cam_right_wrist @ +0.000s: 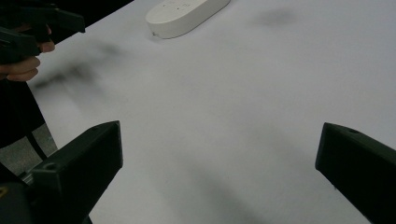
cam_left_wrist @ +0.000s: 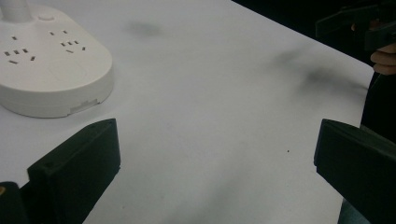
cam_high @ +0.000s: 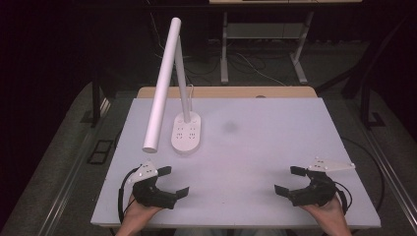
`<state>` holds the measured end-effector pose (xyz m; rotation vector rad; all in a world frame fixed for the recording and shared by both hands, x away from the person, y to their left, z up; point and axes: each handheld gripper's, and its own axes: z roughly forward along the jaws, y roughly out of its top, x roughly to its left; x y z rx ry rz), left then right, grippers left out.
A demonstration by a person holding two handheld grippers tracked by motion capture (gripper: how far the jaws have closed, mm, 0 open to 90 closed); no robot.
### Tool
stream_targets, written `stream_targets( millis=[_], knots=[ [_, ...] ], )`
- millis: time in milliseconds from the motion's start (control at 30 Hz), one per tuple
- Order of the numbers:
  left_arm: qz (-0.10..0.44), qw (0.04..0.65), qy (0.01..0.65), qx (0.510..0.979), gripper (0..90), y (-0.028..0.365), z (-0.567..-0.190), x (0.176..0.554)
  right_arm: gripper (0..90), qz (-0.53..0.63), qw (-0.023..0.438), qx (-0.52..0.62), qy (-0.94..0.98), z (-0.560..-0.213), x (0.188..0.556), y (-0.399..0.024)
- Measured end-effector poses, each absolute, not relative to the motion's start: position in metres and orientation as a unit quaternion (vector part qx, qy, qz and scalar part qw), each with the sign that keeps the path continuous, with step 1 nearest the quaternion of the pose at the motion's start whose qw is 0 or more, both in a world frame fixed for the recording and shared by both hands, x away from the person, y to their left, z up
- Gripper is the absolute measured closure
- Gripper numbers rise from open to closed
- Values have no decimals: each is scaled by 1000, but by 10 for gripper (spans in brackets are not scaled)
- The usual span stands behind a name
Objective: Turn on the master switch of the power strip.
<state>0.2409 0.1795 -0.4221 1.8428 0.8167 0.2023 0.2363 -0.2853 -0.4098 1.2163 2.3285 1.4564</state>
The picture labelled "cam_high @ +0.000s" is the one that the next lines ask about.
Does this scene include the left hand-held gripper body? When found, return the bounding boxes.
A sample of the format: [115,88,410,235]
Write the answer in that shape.
[127,159,178,210]

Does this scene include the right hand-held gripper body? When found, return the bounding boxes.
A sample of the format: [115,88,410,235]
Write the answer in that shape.
[287,156,356,207]

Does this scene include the person's left hand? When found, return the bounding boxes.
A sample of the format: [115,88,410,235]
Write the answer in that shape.
[122,193,163,228]

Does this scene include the person's right hand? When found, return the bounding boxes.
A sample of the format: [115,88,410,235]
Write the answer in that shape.
[299,195,349,228]

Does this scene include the light grey table mat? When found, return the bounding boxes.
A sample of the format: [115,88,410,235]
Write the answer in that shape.
[90,96,382,229]

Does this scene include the white desk lamp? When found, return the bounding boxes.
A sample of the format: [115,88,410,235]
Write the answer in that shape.
[142,17,203,155]

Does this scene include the black metal stand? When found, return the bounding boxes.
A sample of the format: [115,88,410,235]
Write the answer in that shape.
[359,80,387,130]
[80,70,102,129]

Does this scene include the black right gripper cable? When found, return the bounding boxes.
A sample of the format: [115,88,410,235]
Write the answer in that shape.
[333,181,354,216]

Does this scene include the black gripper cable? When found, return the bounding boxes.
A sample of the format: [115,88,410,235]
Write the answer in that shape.
[117,167,140,224]
[333,181,354,216]

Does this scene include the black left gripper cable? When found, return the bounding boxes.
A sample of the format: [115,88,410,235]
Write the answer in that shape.
[117,167,140,224]

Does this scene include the long black floor cable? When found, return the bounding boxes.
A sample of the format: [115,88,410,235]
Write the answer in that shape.
[339,137,386,213]

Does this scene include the black floor frame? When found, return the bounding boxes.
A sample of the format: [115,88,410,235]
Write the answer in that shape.
[86,139,115,165]

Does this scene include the aluminium floor rail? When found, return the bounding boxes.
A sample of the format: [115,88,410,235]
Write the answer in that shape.
[362,127,417,227]
[37,97,112,236]

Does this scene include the white floor cable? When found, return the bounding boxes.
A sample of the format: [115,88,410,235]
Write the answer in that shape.
[234,52,288,88]

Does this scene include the grey metal table frame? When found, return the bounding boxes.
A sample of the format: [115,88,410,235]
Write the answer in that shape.
[219,11,315,86]

